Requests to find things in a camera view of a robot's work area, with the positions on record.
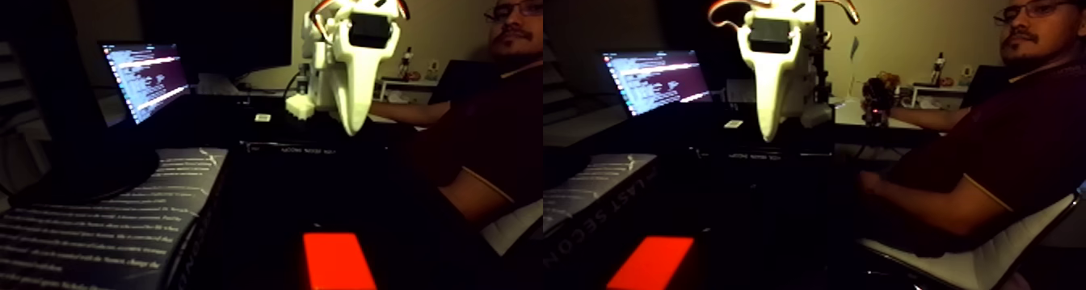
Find dark leader arm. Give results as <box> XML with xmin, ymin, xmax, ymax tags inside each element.
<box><xmin>861</xmin><ymin>69</ymin><xmax>903</xmax><ymax>125</ymax></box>

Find red cube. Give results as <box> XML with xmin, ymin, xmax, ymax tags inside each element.
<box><xmin>605</xmin><ymin>236</ymin><xmax>695</xmax><ymax>290</ymax></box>
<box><xmin>302</xmin><ymin>232</ymin><xmax>379</xmax><ymax>290</ymax></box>

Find person's right hand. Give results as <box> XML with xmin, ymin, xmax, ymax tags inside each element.
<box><xmin>863</xmin><ymin>103</ymin><xmax>896</xmax><ymax>128</ymax></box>

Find person's left hand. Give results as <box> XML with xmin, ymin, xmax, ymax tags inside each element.
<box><xmin>855</xmin><ymin>170</ymin><xmax>888</xmax><ymax>200</ymax></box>

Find flat black box with lettering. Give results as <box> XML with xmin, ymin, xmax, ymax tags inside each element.
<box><xmin>696</xmin><ymin>145</ymin><xmax>837</xmax><ymax>162</ymax></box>
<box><xmin>240</xmin><ymin>141</ymin><xmax>340</xmax><ymax>157</ymax></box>

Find open laptop lit screen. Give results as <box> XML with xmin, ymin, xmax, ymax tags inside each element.
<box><xmin>600</xmin><ymin>48</ymin><xmax>716</xmax><ymax>119</ymax></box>
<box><xmin>97</xmin><ymin>40</ymin><xmax>195</xmax><ymax>128</ymax></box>

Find person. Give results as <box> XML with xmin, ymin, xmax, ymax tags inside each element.
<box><xmin>368</xmin><ymin>0</ymin><xmax>544</xmax><ymax>233</ymax></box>
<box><xmin>857</xmin><ymin>0</ymin><xmax>1086</xmax><ymax>258</ymax></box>

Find orange servo cable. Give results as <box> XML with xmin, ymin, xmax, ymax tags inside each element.
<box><xmin>308</xmin><ymin>0</ymin><xmax>357</xmax><ymax>40</ymax></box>
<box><xmin>708</xmin><ymin>0</ymin><xmax>756</xmax><ymax>30</ymax></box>

